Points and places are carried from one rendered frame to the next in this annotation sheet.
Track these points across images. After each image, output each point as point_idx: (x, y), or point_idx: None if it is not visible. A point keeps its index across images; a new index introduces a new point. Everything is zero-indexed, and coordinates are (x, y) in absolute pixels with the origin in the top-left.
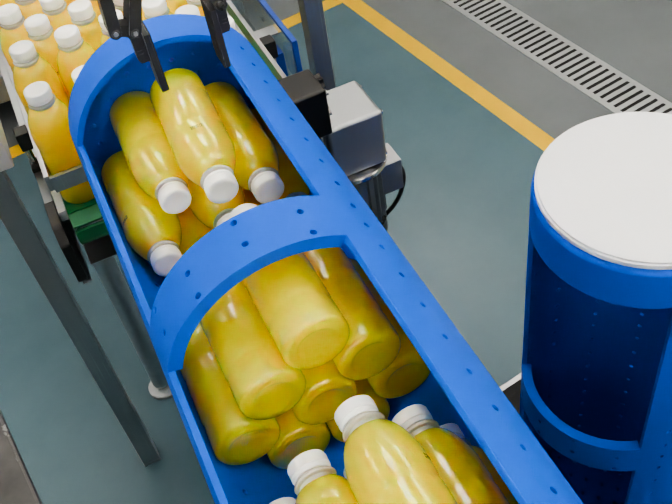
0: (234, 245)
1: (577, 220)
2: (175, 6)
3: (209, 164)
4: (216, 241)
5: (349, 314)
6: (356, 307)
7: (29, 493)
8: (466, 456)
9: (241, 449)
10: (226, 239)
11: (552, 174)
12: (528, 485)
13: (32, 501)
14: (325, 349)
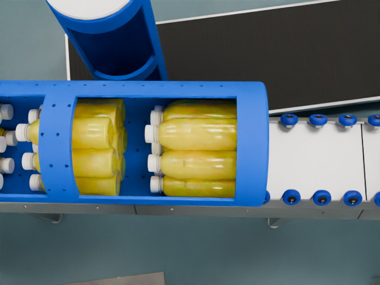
0: (55, 139)
1: (91, 9)
2: None
3: None
4: (46, 146)
5: (99, 115)
6: (97, 111)
7: (77, 284)
8: (184, 107)
9: (116, 188)
10: (49, 141)
11: (60, 2)
12: (219, 91)
13: (81, 284)
14: (110, 132)
